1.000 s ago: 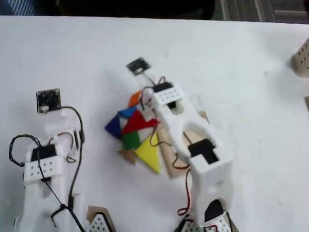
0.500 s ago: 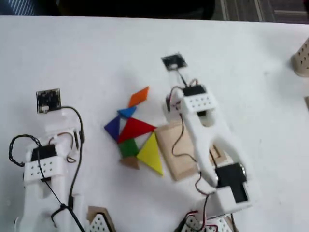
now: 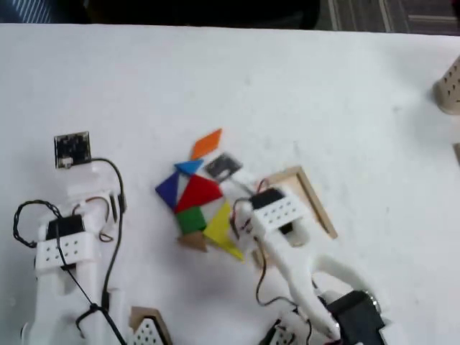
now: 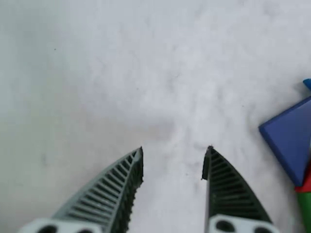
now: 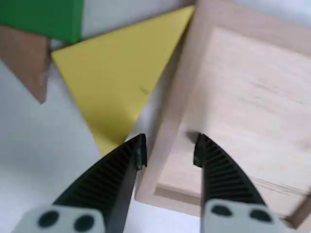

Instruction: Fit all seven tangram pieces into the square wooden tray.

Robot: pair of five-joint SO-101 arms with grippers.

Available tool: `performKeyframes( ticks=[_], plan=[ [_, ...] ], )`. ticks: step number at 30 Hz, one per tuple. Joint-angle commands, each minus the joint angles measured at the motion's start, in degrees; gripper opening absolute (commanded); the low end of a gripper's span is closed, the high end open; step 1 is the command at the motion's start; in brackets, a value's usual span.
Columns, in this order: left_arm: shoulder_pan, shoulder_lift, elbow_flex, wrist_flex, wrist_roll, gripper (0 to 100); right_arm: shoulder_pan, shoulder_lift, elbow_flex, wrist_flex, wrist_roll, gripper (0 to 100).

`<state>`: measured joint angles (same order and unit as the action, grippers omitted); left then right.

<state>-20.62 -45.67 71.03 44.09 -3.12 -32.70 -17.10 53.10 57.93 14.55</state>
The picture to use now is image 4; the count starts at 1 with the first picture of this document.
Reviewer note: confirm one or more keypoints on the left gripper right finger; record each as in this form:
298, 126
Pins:
226, 191

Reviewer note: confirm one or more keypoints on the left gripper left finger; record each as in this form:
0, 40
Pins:
107, 194

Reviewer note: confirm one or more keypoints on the dark blue tangram piece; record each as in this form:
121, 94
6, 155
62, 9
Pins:
290, 143

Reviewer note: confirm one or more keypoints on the green tangram piece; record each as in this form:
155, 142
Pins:
305, 211

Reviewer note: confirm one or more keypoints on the red tangram piece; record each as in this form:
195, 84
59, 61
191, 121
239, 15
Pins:
306, 180

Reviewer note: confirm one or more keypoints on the light blue tangram piece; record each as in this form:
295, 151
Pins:
308, 83

